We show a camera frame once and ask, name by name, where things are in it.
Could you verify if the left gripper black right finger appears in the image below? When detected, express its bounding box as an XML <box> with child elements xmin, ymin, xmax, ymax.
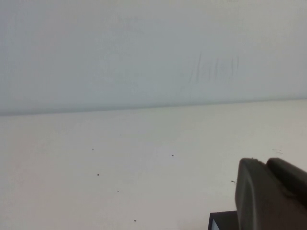
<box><xmin>266</xmin><ymin>157</ymin><xmax>307</xmax><ymax>204</ymax></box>

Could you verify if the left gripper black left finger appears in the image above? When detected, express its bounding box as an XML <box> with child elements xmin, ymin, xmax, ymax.
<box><xmin>234</xmin><ymin>157</ymin><xmax>307</xmax><ymax>230</ymax></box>

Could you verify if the black printed glasses case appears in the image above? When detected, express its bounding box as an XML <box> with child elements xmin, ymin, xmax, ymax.
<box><xmin>208</xmin><ymin>210</ymin><xmax>239</xmax><ymax>230</ymax></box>

